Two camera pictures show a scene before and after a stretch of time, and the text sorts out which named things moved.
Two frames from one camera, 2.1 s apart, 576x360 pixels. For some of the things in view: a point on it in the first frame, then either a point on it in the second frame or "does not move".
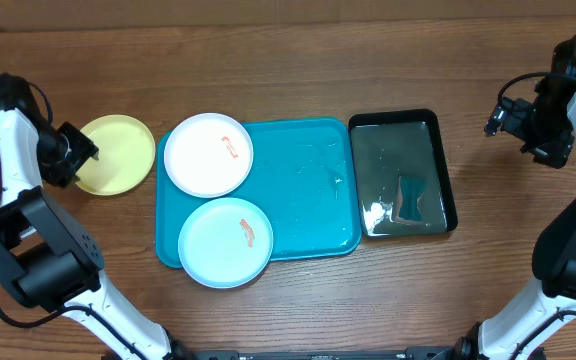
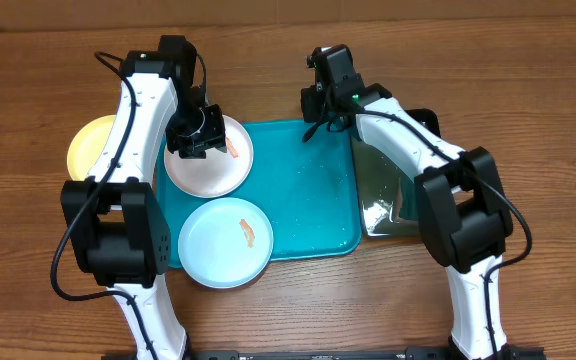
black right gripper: (518, 126) → (309, 107)
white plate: (209, 155) does not move
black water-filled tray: (402, 174) does not move
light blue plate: (225, 243) does not move
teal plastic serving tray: (303, 181) does not move
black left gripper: (85, 148) → (217, 137)
